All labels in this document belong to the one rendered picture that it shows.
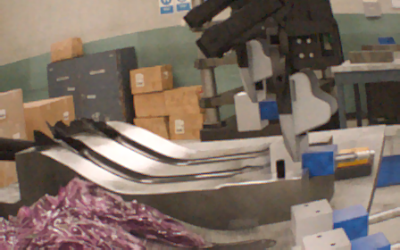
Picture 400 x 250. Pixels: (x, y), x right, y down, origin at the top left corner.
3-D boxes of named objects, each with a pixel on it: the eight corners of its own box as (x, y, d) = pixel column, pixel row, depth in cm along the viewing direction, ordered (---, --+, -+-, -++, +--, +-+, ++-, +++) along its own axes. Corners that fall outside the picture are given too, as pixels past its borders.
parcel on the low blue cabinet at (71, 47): (84, 55, 826) (83, 35, 823) (71, 58, 795) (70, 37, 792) (62, 61, 842) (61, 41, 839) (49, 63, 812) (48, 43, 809)
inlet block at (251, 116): (322, 119, 103) (319, 86, 103) (318, 124, 99) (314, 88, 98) (246, 126, 108) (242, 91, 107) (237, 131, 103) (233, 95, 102)
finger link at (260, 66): (279, 97, 97) (272, 37, 98) (240, 101, 99) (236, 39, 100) (284, 100, 100) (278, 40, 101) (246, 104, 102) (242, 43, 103)
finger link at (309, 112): (330, 156, 66) (325, 69, 67) (279, 162, 68) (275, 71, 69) (334, 157, 69) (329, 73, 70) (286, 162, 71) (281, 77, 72)
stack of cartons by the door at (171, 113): (216, 133, 782) (206, 59, 773) (204, 138, 752) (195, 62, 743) (148, 137, 816) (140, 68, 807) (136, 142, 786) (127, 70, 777)
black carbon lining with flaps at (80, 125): (287, 162, 87) (280, 88, 86) (257, 192, 72) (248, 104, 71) (66, 171, 99) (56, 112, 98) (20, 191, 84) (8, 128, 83)
